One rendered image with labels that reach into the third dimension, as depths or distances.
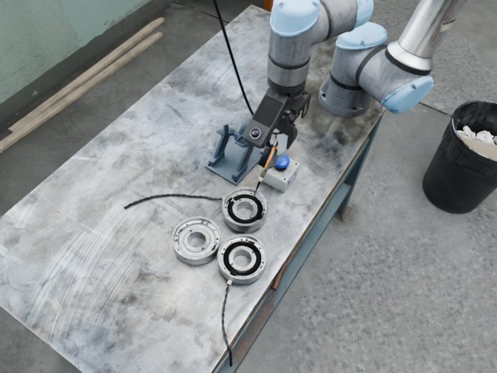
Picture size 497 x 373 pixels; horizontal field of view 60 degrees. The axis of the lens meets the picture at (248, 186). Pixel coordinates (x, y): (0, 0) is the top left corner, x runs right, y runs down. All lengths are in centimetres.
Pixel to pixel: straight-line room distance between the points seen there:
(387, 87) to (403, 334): 107
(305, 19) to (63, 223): 69
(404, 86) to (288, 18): 43
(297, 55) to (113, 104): 182
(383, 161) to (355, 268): 63
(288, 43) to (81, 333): 67
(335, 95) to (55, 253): 80
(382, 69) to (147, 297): 74
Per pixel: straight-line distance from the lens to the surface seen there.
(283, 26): 72
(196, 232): 96
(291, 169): 103
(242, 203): 100
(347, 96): 121
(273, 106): 82
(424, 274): 198
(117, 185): 109
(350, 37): 113
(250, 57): 140
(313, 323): 177
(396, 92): 106
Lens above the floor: 166
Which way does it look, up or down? 54 degrees down
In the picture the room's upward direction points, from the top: 3 degrees clockwise
